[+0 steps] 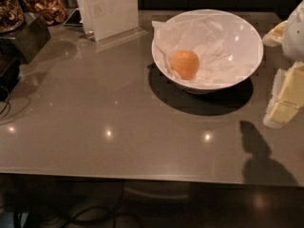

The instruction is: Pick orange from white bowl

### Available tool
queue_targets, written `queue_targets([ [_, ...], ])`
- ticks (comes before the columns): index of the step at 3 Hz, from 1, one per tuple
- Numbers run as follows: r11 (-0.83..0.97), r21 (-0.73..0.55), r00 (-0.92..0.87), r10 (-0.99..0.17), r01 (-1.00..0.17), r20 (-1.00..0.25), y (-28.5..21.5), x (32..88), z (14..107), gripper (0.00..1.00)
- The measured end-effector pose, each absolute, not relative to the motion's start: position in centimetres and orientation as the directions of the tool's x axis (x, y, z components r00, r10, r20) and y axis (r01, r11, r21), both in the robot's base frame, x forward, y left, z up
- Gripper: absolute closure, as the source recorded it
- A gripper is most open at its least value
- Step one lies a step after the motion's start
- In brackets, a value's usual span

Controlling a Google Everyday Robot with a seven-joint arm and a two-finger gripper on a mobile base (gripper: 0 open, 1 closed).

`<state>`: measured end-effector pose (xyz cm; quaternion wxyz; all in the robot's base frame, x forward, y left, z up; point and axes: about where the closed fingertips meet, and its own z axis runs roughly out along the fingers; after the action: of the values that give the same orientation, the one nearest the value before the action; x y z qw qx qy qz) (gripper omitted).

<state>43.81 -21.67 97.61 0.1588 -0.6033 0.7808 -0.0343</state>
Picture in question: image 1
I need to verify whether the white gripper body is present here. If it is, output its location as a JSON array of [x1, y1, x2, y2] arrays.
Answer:
[[282, 0, 304, 62]]

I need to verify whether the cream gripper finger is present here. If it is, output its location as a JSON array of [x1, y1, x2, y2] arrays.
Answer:
[[263, 62, 304, 128], [262, 21, 287, 47]]

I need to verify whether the orange fruit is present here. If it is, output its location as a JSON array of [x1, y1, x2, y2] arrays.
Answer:
[[170, 50, 200, 80]]

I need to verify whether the white bowl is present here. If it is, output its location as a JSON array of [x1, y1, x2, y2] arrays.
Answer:
[[151, 9, 264, 95]]

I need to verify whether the bowl of dried snacks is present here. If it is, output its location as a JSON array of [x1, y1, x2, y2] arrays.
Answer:
[[26, 0, 67, 26]]

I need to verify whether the clear acrylic sign holder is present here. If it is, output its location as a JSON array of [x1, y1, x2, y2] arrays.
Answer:
[[77, 0, 144, 44]]

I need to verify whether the dark box on table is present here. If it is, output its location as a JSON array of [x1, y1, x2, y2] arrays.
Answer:
[[0, 13, 51, 64]]

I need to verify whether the glass jar of nuts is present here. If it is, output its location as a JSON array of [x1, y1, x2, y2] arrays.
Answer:
[[0, 0, 25, 33]]

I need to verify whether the black device at left edge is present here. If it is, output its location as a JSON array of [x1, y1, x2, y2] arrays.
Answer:
[[0, 55, 21, 101]]

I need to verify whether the black cable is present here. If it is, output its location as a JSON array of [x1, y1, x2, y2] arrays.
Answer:
[[0, 85, 11, 116]]

